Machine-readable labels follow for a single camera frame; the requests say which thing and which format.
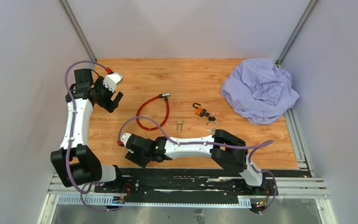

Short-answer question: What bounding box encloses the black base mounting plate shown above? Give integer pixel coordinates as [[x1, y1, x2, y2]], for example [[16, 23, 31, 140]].
[[95, 168, 278, 204]]

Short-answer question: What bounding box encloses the lavender crumpled cloth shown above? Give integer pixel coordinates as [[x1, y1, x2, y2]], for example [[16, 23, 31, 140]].
[[220, 58, 300, 125]]

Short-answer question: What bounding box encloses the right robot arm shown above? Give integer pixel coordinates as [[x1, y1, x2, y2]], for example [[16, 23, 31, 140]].
[[119, 129, 267, 195]]

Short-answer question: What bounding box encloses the red cable lock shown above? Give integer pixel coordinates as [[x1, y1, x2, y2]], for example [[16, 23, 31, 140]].
[[136, 92, 171, 131]]

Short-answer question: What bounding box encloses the brass padlock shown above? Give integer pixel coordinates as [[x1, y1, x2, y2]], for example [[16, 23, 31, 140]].
[[176, 119, 184, 133]]

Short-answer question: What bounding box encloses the black head key bunch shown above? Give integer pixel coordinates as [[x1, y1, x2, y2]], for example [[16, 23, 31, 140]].
[[205, 112, 218, 125]]

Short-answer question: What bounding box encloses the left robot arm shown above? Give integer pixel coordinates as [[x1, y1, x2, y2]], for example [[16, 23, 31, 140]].
[[50, 69, 123, 187]]

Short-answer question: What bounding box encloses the silver key pair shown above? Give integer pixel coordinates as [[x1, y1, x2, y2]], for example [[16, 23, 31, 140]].
[[207, 128, 216, 135]]

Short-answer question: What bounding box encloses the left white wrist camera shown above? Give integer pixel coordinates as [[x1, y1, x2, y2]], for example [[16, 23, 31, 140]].
[[103, 72, 123, 93]]

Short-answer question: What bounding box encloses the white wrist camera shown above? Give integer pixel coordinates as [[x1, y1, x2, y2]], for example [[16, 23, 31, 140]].
[[117, 133, 134, 154], [103, 72, 123, 93]]

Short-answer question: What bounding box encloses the aluminium frame rail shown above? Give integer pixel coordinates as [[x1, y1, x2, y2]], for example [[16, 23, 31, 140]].
[[48, 175, 328, 208]]

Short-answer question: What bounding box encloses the orange black padlock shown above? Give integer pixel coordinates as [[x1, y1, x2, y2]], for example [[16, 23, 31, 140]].
[[193, 103, 207, 117]]

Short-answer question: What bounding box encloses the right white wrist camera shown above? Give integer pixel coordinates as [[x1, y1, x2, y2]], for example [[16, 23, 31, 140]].
[[117, 133, 134, 154]]

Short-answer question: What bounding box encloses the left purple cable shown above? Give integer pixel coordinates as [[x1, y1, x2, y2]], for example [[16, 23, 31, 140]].
[[65, 60, 127, 212]]

